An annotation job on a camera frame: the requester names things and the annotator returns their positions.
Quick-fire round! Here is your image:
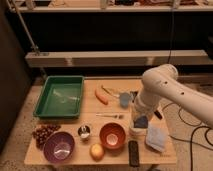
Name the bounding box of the blue folded cloth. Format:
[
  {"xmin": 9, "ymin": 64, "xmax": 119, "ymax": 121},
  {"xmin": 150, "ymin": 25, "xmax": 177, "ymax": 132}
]
[{"xmin": 145, "ymin": 124, "xmax": 167, "ymax": 152}]

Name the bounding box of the green plastic tray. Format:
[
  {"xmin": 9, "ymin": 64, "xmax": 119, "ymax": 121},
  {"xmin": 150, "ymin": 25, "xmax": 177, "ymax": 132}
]
[{"xmin": 33, "ymin": 76, "xmax": 84, "ymax": 119}]

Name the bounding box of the black floor cable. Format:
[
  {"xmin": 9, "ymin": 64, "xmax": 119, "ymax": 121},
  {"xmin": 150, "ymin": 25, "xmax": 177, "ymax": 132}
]
[{"xmin": 161, "ymin": 101, "xmax": 213, "ymax": 171}]

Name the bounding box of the orange bowl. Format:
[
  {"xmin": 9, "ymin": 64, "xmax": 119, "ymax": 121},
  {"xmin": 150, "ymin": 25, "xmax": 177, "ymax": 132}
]
[{"xmin": 99, "ymin": 123, "xmax": 126, "ymax": 150}]

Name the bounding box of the metal fork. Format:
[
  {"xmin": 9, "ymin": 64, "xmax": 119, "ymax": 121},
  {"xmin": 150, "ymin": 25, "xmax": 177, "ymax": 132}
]
[{"xmin": 96, "ymin": 114, "xmax": 124, "ymax": 119}]

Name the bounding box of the green handled brush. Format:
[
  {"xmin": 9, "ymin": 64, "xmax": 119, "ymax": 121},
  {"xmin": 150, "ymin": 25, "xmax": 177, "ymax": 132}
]
[{"xmin": 101, "ymin": 85, "xmax": 118, "ymax": 98}]

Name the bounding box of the yellow apple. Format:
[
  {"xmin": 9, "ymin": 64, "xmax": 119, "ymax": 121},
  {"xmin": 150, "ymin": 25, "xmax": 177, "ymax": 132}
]
[{"xmin": 90, "ymin": 143, "xmax": 105, "ymax": 161}]

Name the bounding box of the black remote control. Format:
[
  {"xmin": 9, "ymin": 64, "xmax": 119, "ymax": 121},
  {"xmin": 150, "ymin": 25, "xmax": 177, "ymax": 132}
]
[{"xmin": 128, "ymin": 140, "xmax": 140, "ymax": 167}]

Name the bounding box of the small metal cup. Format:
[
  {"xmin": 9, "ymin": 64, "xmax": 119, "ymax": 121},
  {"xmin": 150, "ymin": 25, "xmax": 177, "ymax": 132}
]
[{"xmin": 78, "ymin": 125, "xmax": 90, "ymax": 140}]

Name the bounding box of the blue sponge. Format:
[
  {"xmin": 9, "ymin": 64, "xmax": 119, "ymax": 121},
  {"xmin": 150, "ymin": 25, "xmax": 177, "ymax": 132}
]
[{"xmin": 134, "ymin": 116, "xmax": 148, "ymax": 128}]

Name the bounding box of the purple bowl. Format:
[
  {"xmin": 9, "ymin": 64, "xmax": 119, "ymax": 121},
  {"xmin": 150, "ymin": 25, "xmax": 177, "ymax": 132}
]
[{"xmin": 43, "ymin": 131, "xmax": 75, "ymax": 164}]

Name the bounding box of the bunch of red grapes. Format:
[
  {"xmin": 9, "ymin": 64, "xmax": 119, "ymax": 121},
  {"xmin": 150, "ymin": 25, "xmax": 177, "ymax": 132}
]
[{"xmin": 32, "ymin": 124, "xmax": 61, "ymax": 149}]

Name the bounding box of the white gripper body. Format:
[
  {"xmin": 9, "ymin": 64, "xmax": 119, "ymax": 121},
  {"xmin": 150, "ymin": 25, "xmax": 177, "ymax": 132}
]
[{"xmin": 130, "ymin": 100, "xmax": 157, "ymax": 128}]

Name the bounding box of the orange carrot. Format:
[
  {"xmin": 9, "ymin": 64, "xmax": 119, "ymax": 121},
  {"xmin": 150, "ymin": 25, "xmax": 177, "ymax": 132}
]
[{"xmin": 95, "ymin": 90, "xmax": 108, "ymax": 105}]

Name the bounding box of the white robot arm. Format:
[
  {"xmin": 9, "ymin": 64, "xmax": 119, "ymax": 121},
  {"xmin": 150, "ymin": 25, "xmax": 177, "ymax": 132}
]
[{"xmin": 132, "ymin": 64, "xmax": 213, "ymax": 128}]

